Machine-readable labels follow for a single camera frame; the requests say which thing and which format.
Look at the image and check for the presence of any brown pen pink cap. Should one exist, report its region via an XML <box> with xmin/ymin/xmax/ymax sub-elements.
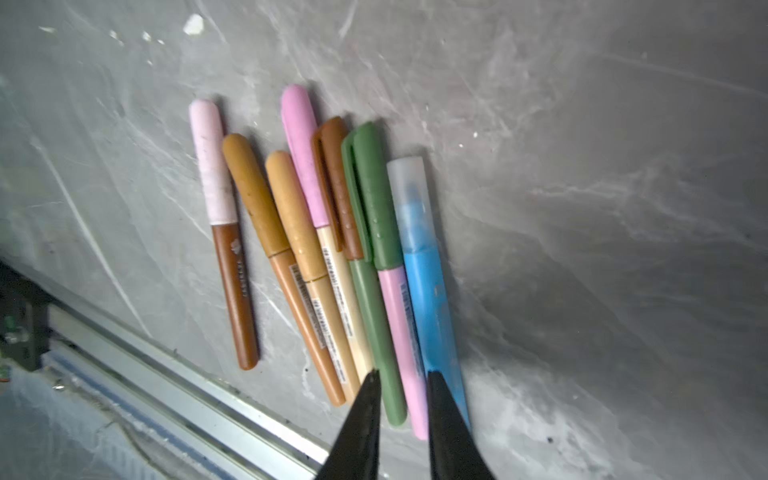
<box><xmin>189</xmin><ymin>99</ymin><xmax>260</xmax><ymax>371</ymax></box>

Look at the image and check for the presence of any beige pen pink cap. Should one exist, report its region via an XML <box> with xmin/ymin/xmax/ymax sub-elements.
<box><xmin>281</xmin><ymin>84</ymin><xmax>373</xmax><ymax>380</ymax></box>

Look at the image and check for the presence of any tan brown pen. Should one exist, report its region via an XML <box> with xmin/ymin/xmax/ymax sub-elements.
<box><xmin>311</xmin><ymin>116</ymin><xmax>364</xmax><ymax>261</ymax></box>

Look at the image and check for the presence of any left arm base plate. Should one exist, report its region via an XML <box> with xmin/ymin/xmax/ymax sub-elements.
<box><xmin>1</xmin><ymin>263</ymin><xmax>52</xmax><ymax>372</ymax></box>

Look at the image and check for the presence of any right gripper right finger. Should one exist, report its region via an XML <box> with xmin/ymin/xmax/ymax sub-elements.
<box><xmin>427</xmin><ymin>371</ymin><xmax>495</xmax><ymax>480</ymax></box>

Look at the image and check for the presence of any pink pen green cap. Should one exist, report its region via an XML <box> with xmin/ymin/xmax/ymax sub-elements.
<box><xmin>342</xmin><ymin>121</ymin><xmax>428</xmax><ymax>440</ymax></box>

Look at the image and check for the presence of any dark green pen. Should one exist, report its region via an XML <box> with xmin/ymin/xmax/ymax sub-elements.
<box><xmin>340</xmin><ymin>126</ymin><xmax>408</xmax><ymax>426</ymax></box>

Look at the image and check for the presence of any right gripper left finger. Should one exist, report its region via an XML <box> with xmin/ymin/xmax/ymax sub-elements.
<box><xmin>315</xmin><ymin>369</ymin><xmax>382</xmax><ymax>480</ymax></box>

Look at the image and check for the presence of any aluminium front rail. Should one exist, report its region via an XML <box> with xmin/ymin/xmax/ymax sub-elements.
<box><xmin>0</xmin><ymin>257</ymin><xmax>331</xmax><ymax>480</ymax></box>

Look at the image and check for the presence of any brown pen tan cap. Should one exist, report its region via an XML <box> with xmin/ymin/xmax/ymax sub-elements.
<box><xmin>266</xmin><ymin>151</ymin><xmax>360</xmax><ymax>404</ymax></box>

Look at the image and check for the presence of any blue highlighter pen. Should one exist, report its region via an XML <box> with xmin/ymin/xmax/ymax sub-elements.
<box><xmin>387</xmin><ymin>156</ymin><xmax>470</xmax><ymax>423</ymax></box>

